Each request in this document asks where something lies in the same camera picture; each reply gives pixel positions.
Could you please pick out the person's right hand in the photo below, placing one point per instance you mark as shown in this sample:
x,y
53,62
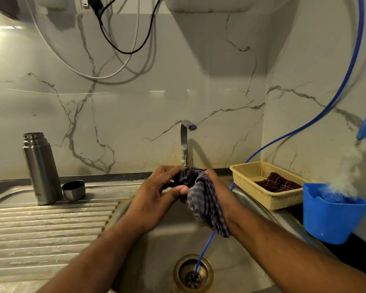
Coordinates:
x,y
221,192

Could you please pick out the person's left hand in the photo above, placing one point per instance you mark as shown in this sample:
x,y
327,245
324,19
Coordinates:
x,y
149,201

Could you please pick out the person's left thumb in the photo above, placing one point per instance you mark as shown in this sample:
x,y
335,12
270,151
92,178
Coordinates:
x,y
177,192

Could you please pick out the black flask lid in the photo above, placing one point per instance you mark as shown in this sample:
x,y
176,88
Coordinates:
x,y
185,177

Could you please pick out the checkered grey cloth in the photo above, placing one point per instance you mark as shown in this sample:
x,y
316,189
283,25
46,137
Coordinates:
x,y
206,204

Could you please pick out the person's left forearm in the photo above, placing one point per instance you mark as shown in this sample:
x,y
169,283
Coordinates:
x,y
94,259

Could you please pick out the person's right forearm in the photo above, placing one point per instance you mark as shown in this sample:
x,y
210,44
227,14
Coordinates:
x,y
292,256

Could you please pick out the chrome sink tap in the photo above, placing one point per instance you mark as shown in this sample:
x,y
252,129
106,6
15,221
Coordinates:
x,y
186,141

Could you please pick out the sink drain strainer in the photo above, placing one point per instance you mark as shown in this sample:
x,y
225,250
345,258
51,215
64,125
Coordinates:
x,y
193,273

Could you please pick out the cream plastic basket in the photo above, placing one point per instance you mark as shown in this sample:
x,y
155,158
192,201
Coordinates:
x,y
268,186

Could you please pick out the dark red checkered cloth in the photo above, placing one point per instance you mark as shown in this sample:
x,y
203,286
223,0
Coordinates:
x,y
279,182

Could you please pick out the stainless steel flask cup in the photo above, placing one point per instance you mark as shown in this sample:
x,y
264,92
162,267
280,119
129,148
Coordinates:
x,y
73,190

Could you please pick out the stainless steel sink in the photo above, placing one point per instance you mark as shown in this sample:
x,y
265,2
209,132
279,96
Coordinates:
x,y
79,234

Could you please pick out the blue plastic mug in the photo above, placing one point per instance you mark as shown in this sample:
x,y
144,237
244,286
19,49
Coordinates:
x,y
331,216

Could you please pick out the white wall socket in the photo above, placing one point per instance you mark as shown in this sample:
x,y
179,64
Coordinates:
x,y
84,1

